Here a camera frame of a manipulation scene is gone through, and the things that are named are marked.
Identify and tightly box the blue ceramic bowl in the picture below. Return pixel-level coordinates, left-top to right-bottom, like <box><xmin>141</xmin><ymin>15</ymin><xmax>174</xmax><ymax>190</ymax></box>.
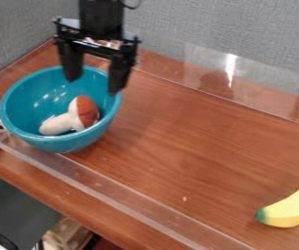
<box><xmin>0</xmin><ymin>66</ymin><xmax>122</xmax><ymax>152</ymax></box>

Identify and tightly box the clear acrylic barrier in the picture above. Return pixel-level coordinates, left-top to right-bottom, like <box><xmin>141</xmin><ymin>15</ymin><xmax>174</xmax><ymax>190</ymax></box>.
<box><xmin>0</xmin><ymin>101</ymin><xmax>257</xmax><ymax>250</ymax></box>
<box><xmin>135</xmin><ymin>34</ymin><xmax>299</xmax><ymax>123</ymax></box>

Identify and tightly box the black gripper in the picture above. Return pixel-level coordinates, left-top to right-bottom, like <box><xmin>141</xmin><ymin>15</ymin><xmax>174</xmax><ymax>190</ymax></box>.
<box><xmin>53</xmin><ymin>0</ymin><xmax>139</xmax><ymax>95</ymax></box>

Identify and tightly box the clear acrylic back barrier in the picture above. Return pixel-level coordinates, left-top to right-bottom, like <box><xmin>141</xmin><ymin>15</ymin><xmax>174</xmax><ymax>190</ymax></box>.
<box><xmin>135</xmin><ymin>34</ymin><xmax>299</xmax><ymax>123</ymax></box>

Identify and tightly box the wooden object below table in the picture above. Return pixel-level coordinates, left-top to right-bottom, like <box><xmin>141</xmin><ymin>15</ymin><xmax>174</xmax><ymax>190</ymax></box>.
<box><xmin>41</xmin><ymin>218</ymin><xmax>91</xmax><ymax>250</ymax></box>

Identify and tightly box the clear acrylic front barrier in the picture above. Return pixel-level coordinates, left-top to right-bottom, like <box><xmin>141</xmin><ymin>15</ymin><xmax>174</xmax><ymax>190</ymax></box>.
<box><xmin>0</xmin><ymin>101</ymin><xmax>257</xmax><ymax>250</ymax></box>

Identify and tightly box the yellow toy banana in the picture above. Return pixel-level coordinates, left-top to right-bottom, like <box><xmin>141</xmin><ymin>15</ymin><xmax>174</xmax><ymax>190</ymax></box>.
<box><xmin>255</xmin><ymin>189</ymin><xmax>299</xmax><ymax>228</ymax></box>

